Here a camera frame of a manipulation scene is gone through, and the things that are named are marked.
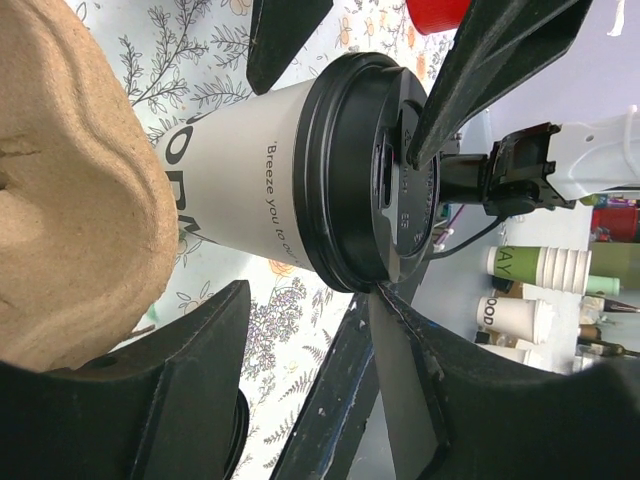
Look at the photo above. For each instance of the stacked paper cups background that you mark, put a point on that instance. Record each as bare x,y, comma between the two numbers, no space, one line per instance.
544,318

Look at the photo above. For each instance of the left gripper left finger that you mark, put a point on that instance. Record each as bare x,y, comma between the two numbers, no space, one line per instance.
161,407

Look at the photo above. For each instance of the floral table mat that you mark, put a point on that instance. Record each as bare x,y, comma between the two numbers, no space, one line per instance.
176,59

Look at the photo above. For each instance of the brown cardboard cup carrier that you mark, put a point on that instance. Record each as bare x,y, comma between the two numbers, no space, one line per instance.
88,221

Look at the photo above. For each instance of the red cup holder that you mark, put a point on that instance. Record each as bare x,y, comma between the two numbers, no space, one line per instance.
435,16

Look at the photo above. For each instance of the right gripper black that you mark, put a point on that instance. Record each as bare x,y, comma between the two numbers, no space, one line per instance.
498,46

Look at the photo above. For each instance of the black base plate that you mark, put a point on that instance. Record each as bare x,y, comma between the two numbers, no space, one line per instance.
333,418

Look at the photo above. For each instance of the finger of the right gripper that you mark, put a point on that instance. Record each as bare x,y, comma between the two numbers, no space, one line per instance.
279,30

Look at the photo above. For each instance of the black plastic cup lid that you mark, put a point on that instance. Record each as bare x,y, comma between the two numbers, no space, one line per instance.
364,214

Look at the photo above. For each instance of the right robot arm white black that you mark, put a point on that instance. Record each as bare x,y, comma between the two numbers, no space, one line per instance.
590,158

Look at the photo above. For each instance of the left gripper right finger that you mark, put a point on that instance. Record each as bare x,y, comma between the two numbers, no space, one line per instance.
454,410

